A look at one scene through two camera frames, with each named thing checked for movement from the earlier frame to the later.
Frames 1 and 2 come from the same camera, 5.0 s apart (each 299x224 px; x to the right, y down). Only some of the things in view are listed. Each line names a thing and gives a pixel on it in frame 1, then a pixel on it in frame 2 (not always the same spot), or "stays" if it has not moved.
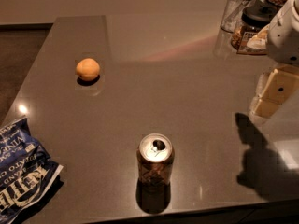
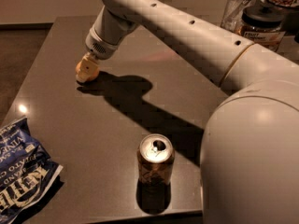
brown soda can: x=155 y=157 stays
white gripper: x=284 y=39 → x=97 y=47
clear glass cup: x=236 y=1 stays
